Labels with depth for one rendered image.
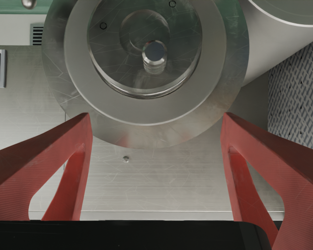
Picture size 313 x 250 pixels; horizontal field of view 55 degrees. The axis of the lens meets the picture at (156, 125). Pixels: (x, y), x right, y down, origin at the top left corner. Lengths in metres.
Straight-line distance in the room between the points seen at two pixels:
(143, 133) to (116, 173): 0.34
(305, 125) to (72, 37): 0.27
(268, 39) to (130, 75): 0.13
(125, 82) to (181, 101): 0.04
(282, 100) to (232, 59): 0.22
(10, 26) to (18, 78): 2.80
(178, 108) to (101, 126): 0.06
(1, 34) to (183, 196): 3.02
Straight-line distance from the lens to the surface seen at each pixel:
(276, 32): 0.26
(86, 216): 0.57
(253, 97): 0.58
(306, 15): 0.26
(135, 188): 0.55
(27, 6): 0.63
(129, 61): 0.20
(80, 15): 0.23
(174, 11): 0.21
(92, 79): 0.22
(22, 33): 3.33
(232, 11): 0.24
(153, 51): 0.17
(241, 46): 0.23
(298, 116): 0.39
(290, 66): 0.42
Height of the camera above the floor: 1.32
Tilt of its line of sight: 4 degrees down
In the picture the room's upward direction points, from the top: 180 degrees counter-clockwise
